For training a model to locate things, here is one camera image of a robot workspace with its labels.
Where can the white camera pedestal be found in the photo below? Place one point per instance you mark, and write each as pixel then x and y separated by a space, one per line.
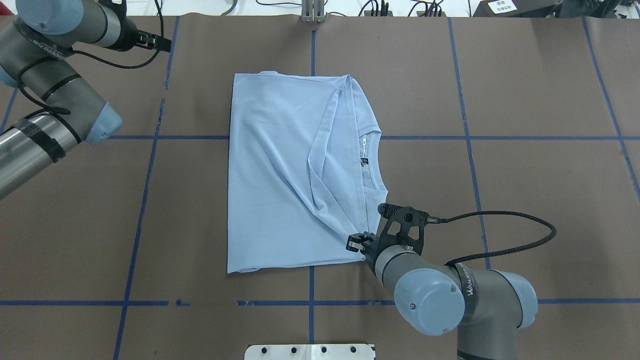
pixel 326 351

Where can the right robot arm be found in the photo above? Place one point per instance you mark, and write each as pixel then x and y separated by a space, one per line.
pixel 486 307

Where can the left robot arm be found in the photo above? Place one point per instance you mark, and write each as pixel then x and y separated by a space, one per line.
pixel 34 52

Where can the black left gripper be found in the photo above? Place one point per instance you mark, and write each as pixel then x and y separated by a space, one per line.
pixel 128 40

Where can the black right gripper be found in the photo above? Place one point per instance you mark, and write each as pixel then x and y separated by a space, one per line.
pixel 369 248

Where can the aluminium frame post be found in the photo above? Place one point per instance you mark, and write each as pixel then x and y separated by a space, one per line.
pixel 313 11

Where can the light blue t-shirt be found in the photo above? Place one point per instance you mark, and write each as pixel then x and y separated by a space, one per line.
pixel 303 171

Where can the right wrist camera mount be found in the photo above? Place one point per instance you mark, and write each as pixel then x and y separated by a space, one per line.
pixel 405 226

